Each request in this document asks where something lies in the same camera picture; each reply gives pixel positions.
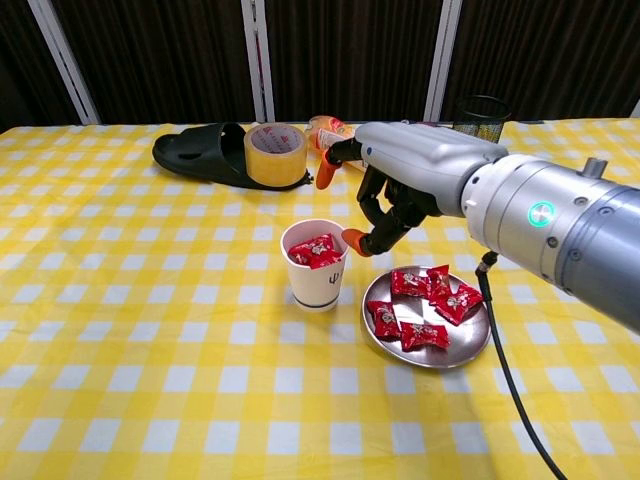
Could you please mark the yellow white checked tablecloth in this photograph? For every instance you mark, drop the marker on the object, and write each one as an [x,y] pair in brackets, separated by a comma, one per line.
[150,300]

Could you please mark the black mesh pen holder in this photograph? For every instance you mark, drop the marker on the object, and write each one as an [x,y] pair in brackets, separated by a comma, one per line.
[482,117]

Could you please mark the black pleated curtain panel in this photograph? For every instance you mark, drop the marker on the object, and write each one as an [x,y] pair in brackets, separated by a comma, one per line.
[350,55]
[550,50]
[160,60]
[20,60]

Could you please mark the clear packing tape roll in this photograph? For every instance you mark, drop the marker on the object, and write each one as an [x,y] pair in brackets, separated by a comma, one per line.
[275,167]

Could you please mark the black rubber slipper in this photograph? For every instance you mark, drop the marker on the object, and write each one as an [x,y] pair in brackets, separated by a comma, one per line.
[200,150]

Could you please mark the red candy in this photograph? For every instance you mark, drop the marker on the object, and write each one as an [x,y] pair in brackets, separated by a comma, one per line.
[422,336]
[385,320]
[410,282]
[327,260]
[457,302]
[312,247]
[439,282]

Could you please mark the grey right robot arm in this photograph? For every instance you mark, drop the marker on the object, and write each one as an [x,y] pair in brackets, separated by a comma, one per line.
[550,220]

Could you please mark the white paper cup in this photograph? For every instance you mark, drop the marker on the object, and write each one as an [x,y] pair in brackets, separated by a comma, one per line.
[312,290]

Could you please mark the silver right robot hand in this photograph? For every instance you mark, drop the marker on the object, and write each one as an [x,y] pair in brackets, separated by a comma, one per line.
[425,155]

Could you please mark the round silver metal plate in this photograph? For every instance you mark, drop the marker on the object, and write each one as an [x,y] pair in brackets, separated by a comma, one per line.
[450,345]

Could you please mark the orange drink plastic bottle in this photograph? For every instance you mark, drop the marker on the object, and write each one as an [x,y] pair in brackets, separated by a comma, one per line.
[325,131]

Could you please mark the white metal frame post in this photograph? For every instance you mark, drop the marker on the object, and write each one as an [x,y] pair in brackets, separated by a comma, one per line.
[636,109]
[258,62]
[65,62]
[443,62]

